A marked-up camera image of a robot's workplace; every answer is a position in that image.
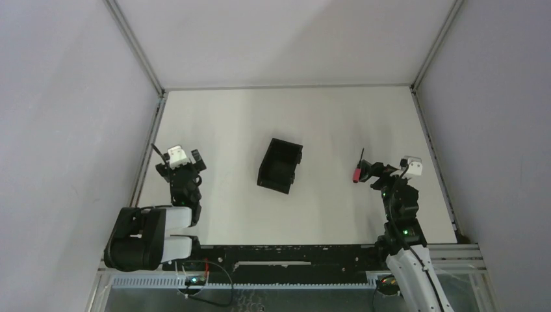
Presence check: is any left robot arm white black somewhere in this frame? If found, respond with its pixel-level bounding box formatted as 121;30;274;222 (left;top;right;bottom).
103;145;206;272

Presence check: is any black cable loop left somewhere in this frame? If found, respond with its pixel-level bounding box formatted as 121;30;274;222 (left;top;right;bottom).
181;260;235;308

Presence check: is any right controller board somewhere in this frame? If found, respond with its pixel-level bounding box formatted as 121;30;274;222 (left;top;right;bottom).
376;275;400;296

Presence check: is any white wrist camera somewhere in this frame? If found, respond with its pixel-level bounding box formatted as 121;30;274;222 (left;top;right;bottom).
167;145;190;169
400;156;423;179

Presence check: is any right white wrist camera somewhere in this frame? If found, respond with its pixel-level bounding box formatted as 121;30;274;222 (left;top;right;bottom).
400;156;423;179

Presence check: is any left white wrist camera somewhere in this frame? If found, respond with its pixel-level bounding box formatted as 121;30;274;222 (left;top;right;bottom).
167;145;190;169

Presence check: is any left controller board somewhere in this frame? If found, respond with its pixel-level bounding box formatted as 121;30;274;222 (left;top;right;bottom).
185;276;207;288

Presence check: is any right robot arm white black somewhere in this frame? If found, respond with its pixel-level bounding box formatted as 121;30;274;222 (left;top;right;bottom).
353;156;453;311

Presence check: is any aluminium frame rail front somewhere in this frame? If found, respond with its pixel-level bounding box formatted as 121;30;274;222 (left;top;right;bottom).
428;244;486;273

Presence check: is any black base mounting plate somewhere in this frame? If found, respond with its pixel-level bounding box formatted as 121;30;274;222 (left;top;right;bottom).
162;244;387;285

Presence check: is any red handled screwdriver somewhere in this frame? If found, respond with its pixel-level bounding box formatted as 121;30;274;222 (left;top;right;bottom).
352;148;365;183

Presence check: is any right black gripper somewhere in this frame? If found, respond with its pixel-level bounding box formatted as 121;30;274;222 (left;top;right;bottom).
359;161;411;222

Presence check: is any controller board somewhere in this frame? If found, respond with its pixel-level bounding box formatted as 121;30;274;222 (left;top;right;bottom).
376;275;400;296
185;276;207;288

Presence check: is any black plastic bin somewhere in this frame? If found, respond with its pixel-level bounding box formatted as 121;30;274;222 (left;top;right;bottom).
257;138;303;194

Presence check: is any white slotted cable duct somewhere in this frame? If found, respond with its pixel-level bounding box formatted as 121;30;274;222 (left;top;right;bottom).
110;275;379;290

